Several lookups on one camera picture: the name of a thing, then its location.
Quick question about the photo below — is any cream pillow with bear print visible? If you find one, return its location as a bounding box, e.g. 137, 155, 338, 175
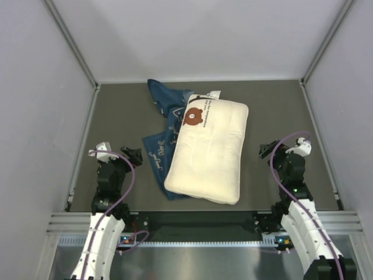
164, 94, 249, 205

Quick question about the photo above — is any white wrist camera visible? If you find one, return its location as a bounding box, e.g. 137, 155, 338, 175
286, 137, 312, 157
88, 142, 111, 162

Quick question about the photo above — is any aluminium frame post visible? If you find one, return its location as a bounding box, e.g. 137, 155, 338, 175
43, 0, 100, 212
298, 0, 356, 211

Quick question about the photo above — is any aluminium front frame rail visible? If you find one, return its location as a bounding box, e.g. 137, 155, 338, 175
46, 211, 363, 235

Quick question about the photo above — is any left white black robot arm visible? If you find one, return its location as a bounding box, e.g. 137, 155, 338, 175
69, 142, 143, 279

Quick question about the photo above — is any right aluminium frame post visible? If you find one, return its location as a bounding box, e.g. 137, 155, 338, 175
298, 0, 356, 211

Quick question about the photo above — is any white pillow care label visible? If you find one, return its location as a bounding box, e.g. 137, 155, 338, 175
206, 90, 221, 99

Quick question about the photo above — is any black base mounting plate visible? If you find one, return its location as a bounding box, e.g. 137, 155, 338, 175
125, 210, 288, 236

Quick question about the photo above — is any left aluminium frame post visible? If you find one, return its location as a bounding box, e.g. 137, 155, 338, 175
43, 0, 100, 212

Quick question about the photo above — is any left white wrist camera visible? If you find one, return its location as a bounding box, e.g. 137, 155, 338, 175
88, 142, 111, 162

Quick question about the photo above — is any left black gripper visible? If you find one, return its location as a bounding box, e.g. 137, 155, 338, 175
98, 146, 143, 192

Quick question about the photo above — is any grey slotted cable duct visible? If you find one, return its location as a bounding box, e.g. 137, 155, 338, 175
58, 235, 291, 248

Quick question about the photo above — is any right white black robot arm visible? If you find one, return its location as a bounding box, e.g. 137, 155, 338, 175
255, 138, 357, 279

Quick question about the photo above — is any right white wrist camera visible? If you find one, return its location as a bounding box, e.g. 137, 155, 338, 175
286, 137, 312, 157

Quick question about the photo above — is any dark blue embroidered pillowcase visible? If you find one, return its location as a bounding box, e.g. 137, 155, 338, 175
142, 79, 195, 200

